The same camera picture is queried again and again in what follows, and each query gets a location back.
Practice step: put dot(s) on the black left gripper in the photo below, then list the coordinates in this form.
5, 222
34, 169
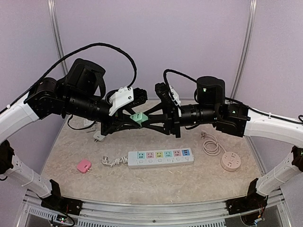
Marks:
117, 124

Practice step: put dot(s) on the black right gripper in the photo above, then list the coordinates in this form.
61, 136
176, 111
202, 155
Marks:
170, 113

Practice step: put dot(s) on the green cube plug adapter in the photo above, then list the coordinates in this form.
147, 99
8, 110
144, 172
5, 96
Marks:
139, 117

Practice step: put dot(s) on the pink plug adapter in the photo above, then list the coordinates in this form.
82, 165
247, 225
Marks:
84, 166

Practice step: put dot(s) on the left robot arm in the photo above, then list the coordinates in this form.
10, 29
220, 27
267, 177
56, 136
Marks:
81, 93

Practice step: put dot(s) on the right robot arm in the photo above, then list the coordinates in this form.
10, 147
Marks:
233, 118

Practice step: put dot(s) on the white small plug adapter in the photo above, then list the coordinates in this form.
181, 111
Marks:
98, 137

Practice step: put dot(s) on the white multicolour power strip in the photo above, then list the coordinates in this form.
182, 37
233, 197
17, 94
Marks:
160, 158

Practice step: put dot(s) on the white cube adapter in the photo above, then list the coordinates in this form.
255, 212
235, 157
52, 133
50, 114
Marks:
89, 125

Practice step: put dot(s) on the pink round socket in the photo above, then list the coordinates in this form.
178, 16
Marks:
230, 161

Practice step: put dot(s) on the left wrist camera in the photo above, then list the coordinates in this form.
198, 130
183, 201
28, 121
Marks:
125, 97

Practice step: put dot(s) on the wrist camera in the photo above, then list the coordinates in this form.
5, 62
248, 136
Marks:
167, 95
125, 97

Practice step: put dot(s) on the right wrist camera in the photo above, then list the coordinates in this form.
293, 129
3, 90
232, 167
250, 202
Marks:
167, 95

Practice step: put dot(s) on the white power strip cord plug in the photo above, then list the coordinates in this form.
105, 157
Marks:
116, 162

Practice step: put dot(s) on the right aluminium corner post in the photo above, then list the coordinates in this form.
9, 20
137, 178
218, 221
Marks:
245, 47

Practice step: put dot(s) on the aluminium corner post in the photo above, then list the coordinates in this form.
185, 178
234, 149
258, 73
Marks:
245, 47
55, 28

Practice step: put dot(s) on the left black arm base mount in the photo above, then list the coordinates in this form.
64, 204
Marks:
56, 201

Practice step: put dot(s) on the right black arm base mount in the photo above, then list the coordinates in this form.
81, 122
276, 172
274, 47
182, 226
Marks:
249, 202

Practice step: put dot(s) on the left aluminium corner post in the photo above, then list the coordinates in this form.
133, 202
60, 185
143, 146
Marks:
55, 28

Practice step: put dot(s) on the aluminium front frame rail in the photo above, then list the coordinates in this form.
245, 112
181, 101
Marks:
109, 214

